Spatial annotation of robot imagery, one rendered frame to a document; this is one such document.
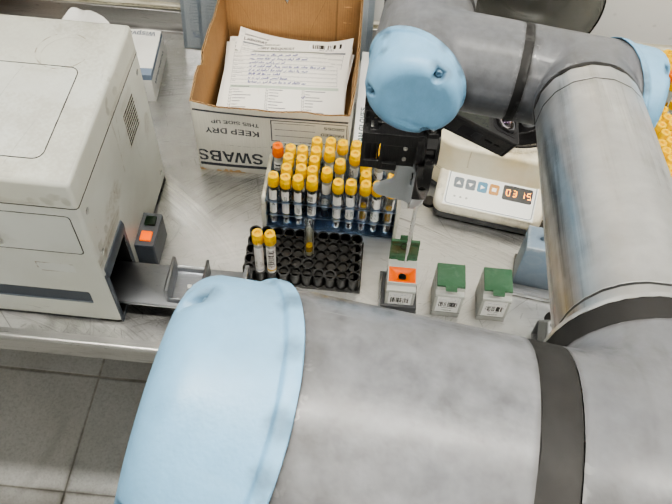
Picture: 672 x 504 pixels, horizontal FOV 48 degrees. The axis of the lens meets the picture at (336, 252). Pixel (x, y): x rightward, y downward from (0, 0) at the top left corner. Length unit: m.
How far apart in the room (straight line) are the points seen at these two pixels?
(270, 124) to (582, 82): 0.68
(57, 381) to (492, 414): 1.90
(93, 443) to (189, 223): 0.94
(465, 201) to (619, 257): 0.81
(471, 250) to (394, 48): 0.64
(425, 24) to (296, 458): 0.41
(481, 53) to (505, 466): 0.39
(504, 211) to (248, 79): 0.48
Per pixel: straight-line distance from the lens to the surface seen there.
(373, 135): 0.76
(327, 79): 1.29
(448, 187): 1.17
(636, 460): 0.25
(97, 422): 2.02
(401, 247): 1.02
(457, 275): 1.05
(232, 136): 1.17
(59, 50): 1.02
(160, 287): 1.07
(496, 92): 0.58
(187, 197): 1.21
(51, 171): 0.88
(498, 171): 1.17
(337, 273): 1.08
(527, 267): 1.10
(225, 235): 1.16
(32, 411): 2.08
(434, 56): 0.55
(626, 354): 0.29
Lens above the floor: 1.80
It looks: 55 degrees down
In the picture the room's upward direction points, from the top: 4 degrees clockwise
